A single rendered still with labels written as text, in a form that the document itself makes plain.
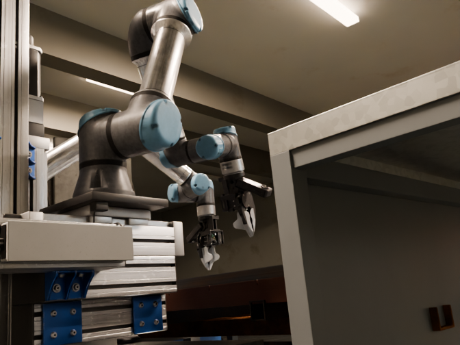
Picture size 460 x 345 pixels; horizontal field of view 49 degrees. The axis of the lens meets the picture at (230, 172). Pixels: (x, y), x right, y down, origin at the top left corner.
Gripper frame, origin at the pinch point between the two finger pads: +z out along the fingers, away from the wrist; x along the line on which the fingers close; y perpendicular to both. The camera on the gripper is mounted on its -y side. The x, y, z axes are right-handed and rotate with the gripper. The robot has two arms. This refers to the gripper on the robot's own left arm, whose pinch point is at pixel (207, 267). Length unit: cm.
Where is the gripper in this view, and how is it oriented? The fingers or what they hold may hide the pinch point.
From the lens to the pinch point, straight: 204.6
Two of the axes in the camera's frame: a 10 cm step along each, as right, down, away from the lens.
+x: 7.1, 1.1, 7.0
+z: 0.9, 9.7, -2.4
